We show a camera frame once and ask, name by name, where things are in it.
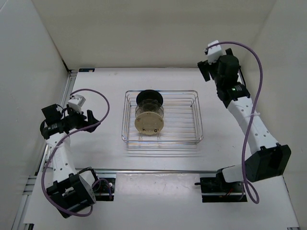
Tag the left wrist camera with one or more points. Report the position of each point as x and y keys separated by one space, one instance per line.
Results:
x=76 y=102

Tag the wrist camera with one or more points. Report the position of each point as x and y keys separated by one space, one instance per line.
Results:
x=213 y=52
x=76 y=102

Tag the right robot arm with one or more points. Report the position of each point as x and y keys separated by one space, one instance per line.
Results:
x=268 y=157

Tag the chrome wire dish rack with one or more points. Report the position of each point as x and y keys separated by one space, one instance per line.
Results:
x=182 y=119

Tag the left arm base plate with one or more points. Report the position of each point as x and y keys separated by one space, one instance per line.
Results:
x=104 y=192

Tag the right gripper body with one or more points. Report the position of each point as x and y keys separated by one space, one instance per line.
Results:
x=213 y=67

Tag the beige ceramic plate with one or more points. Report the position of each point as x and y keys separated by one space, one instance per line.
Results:
x=149 y=123

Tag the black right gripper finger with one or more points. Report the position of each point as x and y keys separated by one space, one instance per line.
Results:
x=203 y=65
x=206 y=75

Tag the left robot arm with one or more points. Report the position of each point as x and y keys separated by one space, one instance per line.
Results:
x=71 y=190

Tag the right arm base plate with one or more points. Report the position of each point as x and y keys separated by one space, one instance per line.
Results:
x=213 y=192

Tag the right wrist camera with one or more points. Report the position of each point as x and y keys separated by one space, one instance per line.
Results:
x=213 y=52

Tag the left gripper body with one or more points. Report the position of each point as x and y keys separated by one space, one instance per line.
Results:
x=75 y=120

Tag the black round plate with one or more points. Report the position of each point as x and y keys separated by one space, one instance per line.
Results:
x=149 y=94

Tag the clear glass plate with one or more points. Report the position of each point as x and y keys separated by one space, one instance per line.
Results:
x=149 y=108
x=148 y=101

